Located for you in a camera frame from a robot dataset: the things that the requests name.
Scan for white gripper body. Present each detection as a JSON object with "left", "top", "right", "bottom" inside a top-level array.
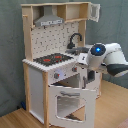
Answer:
[{"left": 77, "top": 54, "right": 88, "bottom": 68}]

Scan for white oven door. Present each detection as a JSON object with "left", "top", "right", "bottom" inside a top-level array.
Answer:
[{"left": 49, "top": 86, "right": 96, "bottom": 128}]

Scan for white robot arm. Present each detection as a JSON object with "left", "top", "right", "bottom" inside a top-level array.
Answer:
[{"left": 77, "top": 43, "right": 128, "bottom": 77}]

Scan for wooden toy kitchen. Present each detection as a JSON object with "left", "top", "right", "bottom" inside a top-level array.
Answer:
[{"left": 22, "top": 2, "right": 101, "bottom": 128}]

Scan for grey toy sink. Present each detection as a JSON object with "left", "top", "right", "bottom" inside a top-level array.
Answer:
[{"left": 65, "top": 47, "right": 89, "bottom": 55}]

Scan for black toy faucet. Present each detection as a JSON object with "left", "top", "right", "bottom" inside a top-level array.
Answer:
[{"left": 67, "top": 33, "right": 82, "bottom": 49}]

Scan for grey dishwasher door panel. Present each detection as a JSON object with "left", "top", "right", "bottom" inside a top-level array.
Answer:
[{"left": 87, "top": 69, "right": 95, "bottom": 83}]

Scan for left red stove knob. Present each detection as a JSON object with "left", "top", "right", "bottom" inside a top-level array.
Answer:
[{"left": 54, "top": 73, "right": 60, "bottom": 79}]

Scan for black stovetop red burners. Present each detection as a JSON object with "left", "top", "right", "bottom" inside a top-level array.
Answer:
[{"left": 34, "top": 53, "right": 71, "bottom": 67}]

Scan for white microwave door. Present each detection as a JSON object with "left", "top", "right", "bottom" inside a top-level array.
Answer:
[{"left": 88, "top": 3, "right": 100, "bottom": 22}]

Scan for grey range hood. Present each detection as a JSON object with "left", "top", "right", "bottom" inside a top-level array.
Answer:
[{"left": 35, "top": 5, "right": 64, "bottom": 27}]

